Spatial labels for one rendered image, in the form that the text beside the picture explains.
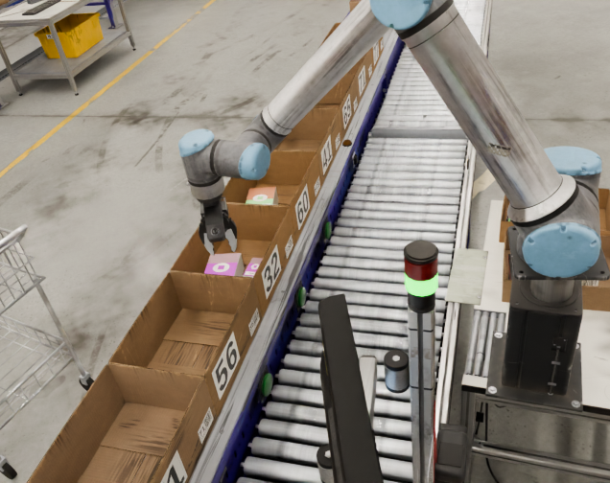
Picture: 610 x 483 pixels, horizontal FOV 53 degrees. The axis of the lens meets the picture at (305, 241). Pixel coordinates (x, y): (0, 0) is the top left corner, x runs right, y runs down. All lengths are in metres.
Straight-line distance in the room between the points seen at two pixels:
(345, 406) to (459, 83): 0.65
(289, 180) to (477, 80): 1.49
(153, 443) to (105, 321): 1.90
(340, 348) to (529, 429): 1.92
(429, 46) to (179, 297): 1.22
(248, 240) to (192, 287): 0.40
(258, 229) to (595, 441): 1.59
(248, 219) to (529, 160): 1.23
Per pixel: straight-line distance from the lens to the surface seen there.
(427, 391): 1.12
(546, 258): 1.36
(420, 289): 0.94
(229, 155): 1.49
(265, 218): 2.23
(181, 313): 2.07
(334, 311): 0.99
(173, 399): 1.76
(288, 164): 2.55
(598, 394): 1.97
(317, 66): 1.45
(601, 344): 2.11
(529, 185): 1.31
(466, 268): 2.31
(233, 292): 1.95
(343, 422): 0.85
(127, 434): 1.80
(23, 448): 3.18
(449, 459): 1.37
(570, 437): 2.80
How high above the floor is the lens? 2.23
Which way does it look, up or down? 37 degrees down
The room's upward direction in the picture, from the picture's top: 9 degrees counter-clockwise
